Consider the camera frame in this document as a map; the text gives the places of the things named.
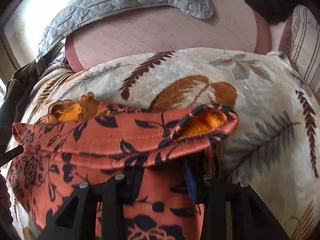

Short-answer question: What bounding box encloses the orange floral garment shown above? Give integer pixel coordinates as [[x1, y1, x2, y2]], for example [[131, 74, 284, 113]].
[[7, 96, 239, 239]]

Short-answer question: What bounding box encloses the dark brown fuzzy garment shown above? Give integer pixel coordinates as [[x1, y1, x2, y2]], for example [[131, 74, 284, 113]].
[[1, 42, 64, 154]]

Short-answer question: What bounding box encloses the leaf pattern bed blanket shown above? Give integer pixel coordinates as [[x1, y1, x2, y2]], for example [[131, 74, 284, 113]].
[[4, 48, 319, 239]]

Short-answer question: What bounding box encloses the striped floral cushion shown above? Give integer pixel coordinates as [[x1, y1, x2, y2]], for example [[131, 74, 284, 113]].
[[278, 5, 319, 96]]

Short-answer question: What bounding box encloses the grey quilted pillow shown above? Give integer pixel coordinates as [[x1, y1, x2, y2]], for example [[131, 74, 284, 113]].
[[36, 0, 214, 60]]

